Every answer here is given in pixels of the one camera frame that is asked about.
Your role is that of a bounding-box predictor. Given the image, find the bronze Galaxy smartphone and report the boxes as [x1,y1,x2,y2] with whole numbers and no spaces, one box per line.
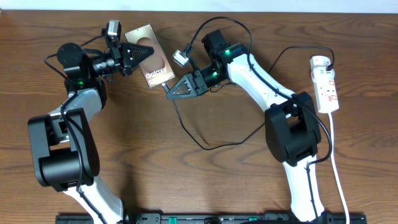
[124,24,175,88]

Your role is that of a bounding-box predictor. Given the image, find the black USB charging cable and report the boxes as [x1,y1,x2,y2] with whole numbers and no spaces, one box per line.
[161,45,336,151]

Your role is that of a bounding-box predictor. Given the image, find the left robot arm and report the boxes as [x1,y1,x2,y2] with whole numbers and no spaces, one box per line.
[27,30,154,223]

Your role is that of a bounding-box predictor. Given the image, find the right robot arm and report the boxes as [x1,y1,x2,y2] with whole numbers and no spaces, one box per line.
[166,30,325,222]

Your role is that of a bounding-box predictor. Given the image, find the white USB charger adapter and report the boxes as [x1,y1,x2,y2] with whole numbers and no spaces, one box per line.
[310,55,331,70]

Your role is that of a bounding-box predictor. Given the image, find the white power strip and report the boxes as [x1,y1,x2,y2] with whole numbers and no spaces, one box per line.
[311,67,339,114]

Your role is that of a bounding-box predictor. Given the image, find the white power strip cord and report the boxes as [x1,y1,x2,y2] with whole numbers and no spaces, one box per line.
[327,112,351,224]

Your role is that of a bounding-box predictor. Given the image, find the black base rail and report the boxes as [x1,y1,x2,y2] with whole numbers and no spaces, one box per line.
[55,212,368,224]

